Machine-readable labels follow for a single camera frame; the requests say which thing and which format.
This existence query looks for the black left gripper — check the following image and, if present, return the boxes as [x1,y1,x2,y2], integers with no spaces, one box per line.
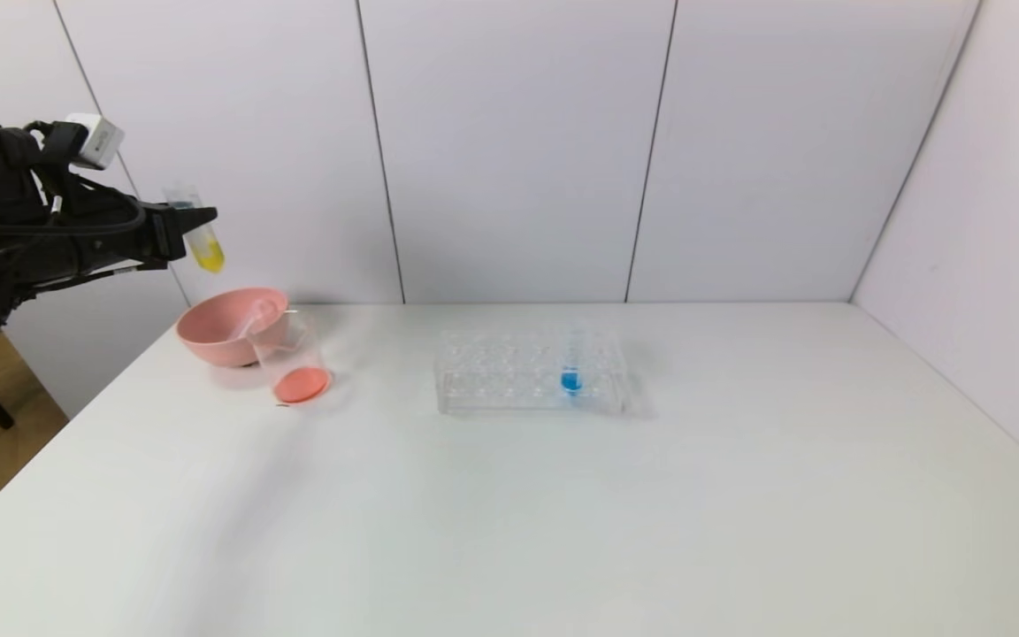
[89,194,218,271]

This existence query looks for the test tube with yellow pigment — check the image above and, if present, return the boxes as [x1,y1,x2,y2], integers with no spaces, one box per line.
[162,185,226,274]

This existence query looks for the test tube with red pigment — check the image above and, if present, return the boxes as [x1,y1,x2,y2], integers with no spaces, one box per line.
[240,299,281,342]

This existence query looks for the clear glass beaker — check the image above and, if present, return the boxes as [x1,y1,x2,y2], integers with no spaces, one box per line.
[249,310,335,407]

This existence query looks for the clear acrylic test tube rack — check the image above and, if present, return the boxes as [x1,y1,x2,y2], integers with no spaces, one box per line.
[435,327,630,416]

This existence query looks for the test tube with blue pigment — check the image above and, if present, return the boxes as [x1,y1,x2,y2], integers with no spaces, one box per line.
[560,326,586,398]

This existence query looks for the pink plastic bowl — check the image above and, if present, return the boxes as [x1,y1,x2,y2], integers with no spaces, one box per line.
[176,287,291,369]

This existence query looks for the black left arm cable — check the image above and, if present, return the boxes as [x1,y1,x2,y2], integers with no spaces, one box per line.
[23,121,64,222]

